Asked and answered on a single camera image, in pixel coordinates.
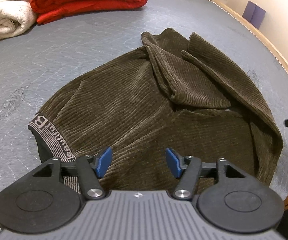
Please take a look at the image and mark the brown corduroy pants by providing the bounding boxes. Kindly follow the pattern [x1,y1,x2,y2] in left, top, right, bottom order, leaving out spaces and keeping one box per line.
[28,28,283,191]

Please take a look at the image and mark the purple folded mat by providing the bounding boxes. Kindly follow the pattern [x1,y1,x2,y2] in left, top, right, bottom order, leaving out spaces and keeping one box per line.
[242,1,266,29]

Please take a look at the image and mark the wooden bed frame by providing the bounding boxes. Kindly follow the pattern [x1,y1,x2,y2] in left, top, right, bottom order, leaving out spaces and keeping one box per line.
[212,0,288,209]

